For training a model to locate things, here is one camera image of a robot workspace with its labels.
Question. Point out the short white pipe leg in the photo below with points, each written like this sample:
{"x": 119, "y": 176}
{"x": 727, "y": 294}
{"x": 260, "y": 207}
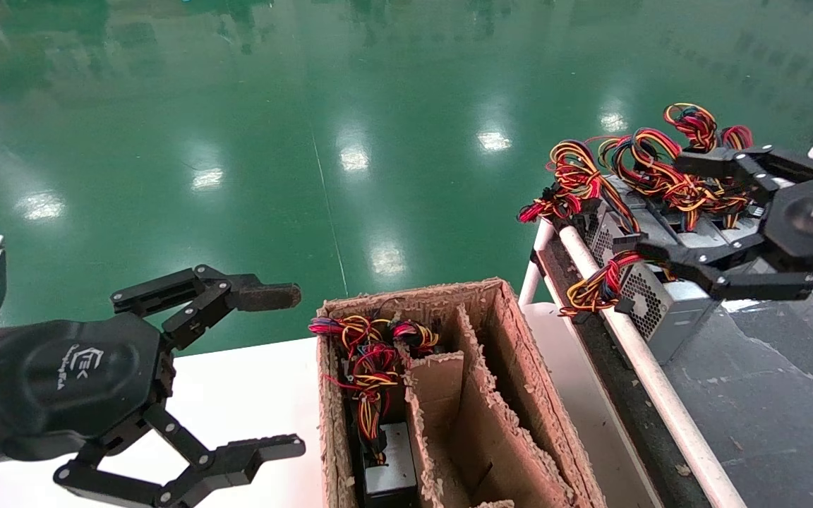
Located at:
{"x": 530, "y": 275}

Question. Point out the black table frame bar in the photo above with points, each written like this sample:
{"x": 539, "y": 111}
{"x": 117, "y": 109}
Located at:
{"x": 604, "y": 353}

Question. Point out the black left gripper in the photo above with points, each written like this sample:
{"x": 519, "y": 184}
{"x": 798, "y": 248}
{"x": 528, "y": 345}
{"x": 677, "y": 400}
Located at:
{"x": 61, "y": 374}

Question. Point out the worn cardboard divider box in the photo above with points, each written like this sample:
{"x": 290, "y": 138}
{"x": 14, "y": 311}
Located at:
{"x": 442, "y": 395}

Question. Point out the long white pipe rail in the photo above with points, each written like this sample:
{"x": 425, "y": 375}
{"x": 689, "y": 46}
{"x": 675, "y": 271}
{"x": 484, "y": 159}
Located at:
{"x": 660, "y": 395}

